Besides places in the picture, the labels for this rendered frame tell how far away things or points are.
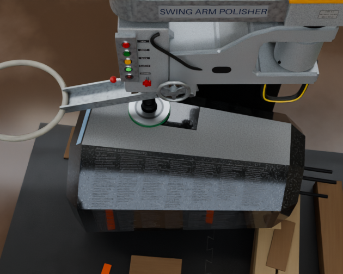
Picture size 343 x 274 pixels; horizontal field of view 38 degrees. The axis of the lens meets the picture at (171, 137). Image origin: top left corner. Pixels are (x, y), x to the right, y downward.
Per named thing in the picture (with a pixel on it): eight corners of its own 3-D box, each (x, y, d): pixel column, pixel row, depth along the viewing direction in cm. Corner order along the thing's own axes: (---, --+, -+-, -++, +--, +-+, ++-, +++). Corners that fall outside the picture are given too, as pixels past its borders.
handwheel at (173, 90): (189, 85, 226) (190, 64, 214) (190, 104, 221) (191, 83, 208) (157, 86, 226) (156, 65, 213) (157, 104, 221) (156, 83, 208)
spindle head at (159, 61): (201, 58, 238) (208, -13, 199) (203, 96, 227) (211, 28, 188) (127, 59, 238) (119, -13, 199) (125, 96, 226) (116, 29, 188)
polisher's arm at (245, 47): (303, 64, 241) (332, -12, 199) (310, 104, 230) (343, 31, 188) (153, 65, 241) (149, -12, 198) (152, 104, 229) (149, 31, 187)
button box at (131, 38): (139, 76, 216) (135, 32, 191) (139, 82, 214) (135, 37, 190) (121, 77, 215) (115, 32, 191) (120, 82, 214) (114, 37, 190)
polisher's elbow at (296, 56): (266, 44, 223) (274, 13, 207) (306, 36, 226) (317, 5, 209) (281, 77, 214) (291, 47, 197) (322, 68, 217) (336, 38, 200)
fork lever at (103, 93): (197, 64, 240) (195, 58, 236) (198, 97, 230) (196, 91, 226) (66, 87, 255) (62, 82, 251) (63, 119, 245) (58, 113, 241)
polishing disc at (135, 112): (148, 132, 247) (148, 131, 246) (120, 107, 254) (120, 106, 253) (178, 107, 254) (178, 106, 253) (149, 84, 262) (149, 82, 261)
